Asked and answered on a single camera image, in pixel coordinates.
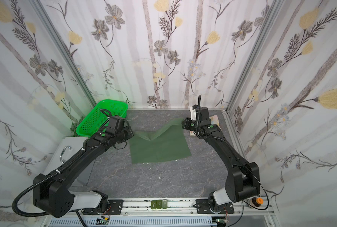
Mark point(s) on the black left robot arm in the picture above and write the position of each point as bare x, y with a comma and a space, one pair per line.
52, 194

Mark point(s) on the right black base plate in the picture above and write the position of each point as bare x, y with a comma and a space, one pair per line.
209, 206

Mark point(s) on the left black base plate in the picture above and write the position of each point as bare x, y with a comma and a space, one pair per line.
114, 206

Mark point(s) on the green plastic basket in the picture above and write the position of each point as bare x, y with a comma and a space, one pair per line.
94, 120

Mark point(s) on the silver metal case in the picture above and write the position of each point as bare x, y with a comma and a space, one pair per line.
66, 149

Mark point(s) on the green terminal block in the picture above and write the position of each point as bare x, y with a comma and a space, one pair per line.
159, 204

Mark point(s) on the white slotted cable duct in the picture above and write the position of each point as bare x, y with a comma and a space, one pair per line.
150, 222

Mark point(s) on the orange capped bottle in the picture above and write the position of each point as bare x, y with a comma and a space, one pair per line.
255, 202

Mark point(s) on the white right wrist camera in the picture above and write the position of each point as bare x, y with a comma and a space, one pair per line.
193, 113

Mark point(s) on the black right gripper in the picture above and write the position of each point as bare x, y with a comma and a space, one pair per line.
186, 123

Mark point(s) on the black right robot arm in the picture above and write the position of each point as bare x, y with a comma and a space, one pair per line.
243, 177

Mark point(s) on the dark green skirt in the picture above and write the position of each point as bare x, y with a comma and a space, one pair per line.
166, 144

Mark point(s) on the aluminium mounting rail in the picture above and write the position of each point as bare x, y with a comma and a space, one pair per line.
180, 207

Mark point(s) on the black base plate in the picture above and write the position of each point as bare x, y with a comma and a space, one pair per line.
114, 206
209, 206

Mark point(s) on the floral pastel skirt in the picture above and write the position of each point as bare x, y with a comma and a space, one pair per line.
214, 120

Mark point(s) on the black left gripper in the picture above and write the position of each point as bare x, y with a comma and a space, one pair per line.
128, 133

